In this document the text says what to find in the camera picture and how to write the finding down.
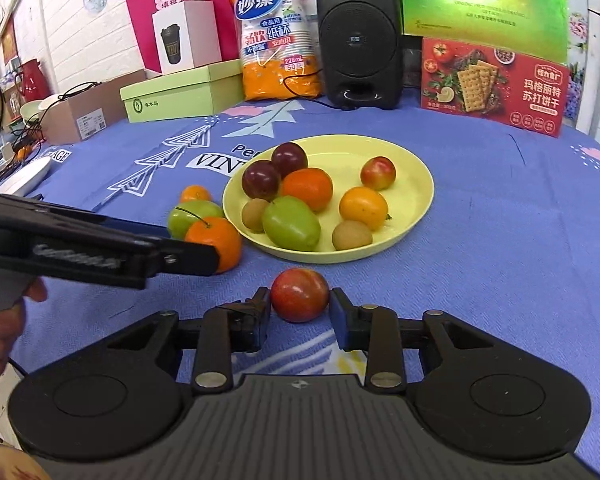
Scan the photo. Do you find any small orange mandarin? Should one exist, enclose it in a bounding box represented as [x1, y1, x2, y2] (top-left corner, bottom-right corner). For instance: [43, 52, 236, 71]
[180, 184, 212, 204]

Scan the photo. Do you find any brown cardboard box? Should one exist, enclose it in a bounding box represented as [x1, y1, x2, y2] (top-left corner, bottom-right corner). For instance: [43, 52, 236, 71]
[39, 69, 148, 145]

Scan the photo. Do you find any small tan fruit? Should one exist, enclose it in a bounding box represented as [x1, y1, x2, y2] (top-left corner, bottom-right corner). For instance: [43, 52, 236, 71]
[331, 220, 374, 251]
[241, 198, 270, 233]

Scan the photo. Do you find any light green shoe box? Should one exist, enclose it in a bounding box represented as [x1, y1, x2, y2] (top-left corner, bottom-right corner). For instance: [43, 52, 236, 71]
[119, 59, 246, 123]

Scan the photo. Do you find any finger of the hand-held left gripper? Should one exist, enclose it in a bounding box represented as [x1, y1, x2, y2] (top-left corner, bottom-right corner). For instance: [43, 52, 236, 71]
[147, 232, 221, 277]

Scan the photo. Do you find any round green apple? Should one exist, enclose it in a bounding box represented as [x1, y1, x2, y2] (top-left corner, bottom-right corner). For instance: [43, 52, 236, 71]
[167, 200, 226, 240]

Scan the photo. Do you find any orange paper cup pack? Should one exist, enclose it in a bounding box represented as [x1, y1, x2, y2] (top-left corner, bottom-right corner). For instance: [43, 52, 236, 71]
[231, 0, 323, 102]

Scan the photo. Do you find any black speaker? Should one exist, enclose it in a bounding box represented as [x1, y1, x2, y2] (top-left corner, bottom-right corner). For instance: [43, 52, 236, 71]
[315, 0, 405, 111]

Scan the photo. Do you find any white cup box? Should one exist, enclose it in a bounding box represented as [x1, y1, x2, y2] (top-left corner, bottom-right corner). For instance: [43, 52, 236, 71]
[152, 0, 223, 76]

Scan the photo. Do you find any red jug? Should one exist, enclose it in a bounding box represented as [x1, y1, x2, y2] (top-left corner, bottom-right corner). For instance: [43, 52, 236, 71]
[17, 58, 51, 103]

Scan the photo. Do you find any yellow plate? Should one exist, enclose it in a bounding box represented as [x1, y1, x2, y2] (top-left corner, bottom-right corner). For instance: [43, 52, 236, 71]
[222, 135, 435, 263]

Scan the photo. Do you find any red cracker box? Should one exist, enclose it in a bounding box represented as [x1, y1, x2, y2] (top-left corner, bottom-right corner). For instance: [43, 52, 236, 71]
[420, 36, 571, 138]

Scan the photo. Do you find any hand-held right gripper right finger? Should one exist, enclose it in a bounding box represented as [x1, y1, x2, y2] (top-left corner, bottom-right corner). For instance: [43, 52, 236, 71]
[329, 287, 507, 392]

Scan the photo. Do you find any black speaker cable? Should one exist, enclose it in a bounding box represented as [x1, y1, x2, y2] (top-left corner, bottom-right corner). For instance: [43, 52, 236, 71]
[260, 62, 326, 101]

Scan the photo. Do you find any orange with stem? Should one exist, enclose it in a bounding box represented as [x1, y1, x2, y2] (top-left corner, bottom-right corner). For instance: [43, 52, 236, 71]
[175, 206, 243, 274]

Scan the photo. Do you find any large green gift box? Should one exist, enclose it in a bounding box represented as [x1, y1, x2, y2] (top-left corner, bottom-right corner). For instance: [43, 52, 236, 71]
[400, 0, 570, 66]

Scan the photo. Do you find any light green bowl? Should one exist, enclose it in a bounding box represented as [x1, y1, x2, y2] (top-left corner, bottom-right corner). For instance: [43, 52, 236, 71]
[19, 99, 48, 123]

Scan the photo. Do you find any floral wall poster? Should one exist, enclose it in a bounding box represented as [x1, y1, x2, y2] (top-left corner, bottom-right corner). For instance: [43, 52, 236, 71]
[567, 7, 588, 121]

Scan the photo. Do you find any dark purple plum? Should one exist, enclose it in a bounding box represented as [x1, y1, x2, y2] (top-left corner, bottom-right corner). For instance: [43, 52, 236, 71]
[241, 159, 282, 202]
[270, 142, 309, 178]

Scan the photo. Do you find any blue printed tablecloth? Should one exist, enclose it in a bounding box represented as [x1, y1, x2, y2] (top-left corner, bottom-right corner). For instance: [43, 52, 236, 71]
[7, 92, 600, 478]

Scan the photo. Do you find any oblong green fruit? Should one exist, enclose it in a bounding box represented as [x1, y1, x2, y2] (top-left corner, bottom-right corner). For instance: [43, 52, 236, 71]
[262, 196, 322, 252]

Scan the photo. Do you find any yellow-orange citrus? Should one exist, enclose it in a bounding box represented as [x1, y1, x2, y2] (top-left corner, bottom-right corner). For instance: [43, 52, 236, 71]
[339, 186, 390, 231]

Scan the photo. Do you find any small red apple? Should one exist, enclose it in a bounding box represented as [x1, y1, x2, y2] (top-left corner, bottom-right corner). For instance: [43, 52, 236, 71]
[360, 156, 397, 191]

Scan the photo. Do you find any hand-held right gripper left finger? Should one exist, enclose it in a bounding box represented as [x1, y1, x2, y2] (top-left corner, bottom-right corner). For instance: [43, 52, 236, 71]
[100, 287, 272, 395]

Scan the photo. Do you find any large orange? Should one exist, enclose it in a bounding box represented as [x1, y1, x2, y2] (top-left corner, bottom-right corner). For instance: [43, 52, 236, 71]
[280, 167, 334, 212]

